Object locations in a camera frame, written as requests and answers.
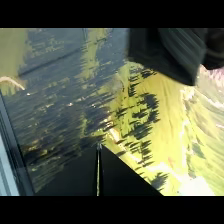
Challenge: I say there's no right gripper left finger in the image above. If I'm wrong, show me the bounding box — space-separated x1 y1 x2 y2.
34 143 100 197

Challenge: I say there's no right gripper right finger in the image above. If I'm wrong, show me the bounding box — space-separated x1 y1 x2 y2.
99 143 164 197

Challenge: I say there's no brown blue striped shirt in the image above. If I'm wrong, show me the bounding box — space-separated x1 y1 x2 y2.
127 28 224 87

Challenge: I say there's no silver frame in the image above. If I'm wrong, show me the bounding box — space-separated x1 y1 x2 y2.
0 133 21 197

